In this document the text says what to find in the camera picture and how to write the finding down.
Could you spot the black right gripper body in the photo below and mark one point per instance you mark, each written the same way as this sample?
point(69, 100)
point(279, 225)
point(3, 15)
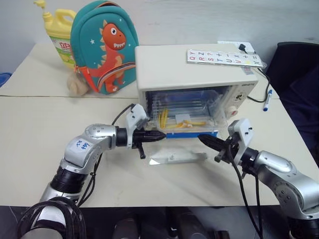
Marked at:
point(225, 154)

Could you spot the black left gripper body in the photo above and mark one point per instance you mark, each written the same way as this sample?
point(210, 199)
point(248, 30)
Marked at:
point(139, 137)

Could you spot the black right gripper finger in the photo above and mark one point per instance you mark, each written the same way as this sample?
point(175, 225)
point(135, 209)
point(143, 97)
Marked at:
point(213, 139)
point(209, 144)

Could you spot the glass toaster oven door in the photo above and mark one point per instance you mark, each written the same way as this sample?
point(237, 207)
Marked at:
point(178, 152)

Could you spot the clear food container blue lid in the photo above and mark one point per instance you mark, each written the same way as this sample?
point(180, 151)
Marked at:
point(189, 112)

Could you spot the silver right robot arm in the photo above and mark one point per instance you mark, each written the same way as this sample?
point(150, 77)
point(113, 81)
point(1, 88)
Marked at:
point(281, 171)

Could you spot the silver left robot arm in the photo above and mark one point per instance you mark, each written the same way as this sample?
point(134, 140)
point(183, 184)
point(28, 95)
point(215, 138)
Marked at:
point(99, 139)

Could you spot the yellow food strips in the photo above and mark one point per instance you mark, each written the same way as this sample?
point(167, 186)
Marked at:
point(189, 123)
point(164, 118)

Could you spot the white red oven knob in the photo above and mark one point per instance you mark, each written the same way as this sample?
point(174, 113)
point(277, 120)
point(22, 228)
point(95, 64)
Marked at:
point(234, 112)

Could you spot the white oven dial knob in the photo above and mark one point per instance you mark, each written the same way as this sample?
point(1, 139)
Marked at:
point(240, 96)

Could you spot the white toaster oven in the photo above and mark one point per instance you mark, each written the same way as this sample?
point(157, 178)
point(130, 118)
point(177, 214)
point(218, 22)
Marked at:
point(179, 69)

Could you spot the blue white marker pen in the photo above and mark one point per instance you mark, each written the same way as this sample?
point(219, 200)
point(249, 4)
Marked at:
point(268, 100)

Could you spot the letter sticker sheet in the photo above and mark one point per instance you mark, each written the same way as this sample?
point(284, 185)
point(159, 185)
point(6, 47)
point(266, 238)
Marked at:
point(224, 58)

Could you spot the beige fluffy pom-pom charm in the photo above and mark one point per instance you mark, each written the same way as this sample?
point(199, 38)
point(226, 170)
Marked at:
point(76, 83)

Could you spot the black power plug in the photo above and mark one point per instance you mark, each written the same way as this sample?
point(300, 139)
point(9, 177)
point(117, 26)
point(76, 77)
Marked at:
point(242, 47)

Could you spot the teal dinosaur backpack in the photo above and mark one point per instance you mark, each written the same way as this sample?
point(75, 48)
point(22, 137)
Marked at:
point(104, 47)

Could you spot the white power strip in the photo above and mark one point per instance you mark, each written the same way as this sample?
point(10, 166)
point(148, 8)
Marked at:
point(233, 44)

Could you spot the black coiled rounded shape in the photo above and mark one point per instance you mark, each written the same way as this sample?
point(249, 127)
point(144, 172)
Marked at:
point(64, 216)

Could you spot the black office chair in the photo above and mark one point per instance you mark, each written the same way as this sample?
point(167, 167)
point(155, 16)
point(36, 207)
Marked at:
point(296, 57)

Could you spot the yellow detergent pump bottle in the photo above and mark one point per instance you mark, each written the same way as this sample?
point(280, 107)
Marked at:
point(59, 32)

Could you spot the blue fabric item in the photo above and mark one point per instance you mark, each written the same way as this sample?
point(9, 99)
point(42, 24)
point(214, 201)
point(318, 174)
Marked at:
point(4, 79)

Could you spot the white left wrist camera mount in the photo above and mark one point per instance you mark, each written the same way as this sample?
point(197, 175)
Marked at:
point(136, 117)

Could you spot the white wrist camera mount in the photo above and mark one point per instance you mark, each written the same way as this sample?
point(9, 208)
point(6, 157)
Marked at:
point(243, 134)
point(136, 117)

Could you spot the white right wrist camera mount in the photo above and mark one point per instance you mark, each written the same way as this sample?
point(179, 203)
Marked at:
point(243, 134)

